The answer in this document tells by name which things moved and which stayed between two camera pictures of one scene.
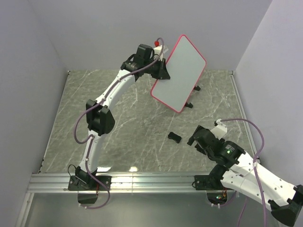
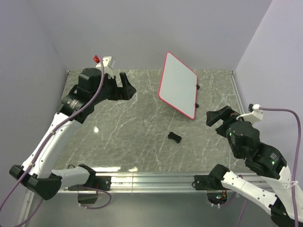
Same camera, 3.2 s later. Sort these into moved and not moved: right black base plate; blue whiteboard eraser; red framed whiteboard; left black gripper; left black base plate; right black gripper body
Moved: left black gripper; right black gripper body; red framed whiteboard
Not moved: right black base plate; left black base plate; blue whiteboard eraser
